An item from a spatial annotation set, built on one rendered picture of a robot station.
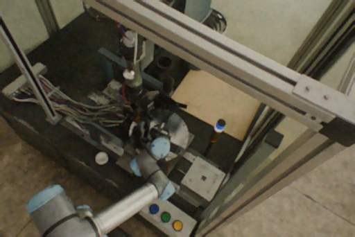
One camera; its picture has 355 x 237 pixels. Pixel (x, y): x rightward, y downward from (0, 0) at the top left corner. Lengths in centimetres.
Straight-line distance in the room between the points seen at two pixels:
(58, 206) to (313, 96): 83
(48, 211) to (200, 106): 122
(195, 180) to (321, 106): 118
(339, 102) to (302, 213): 232
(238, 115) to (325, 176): 125
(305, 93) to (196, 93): 159
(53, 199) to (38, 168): 161
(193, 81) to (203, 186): 82
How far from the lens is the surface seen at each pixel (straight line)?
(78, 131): 185
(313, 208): 280
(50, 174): 260
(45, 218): 104
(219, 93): 203
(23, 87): 209
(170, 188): 117
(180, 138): 158
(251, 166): 87
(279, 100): 46
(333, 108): 45
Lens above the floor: 236
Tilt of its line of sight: 59 degrees down
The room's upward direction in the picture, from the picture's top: 12 degrees clockwise
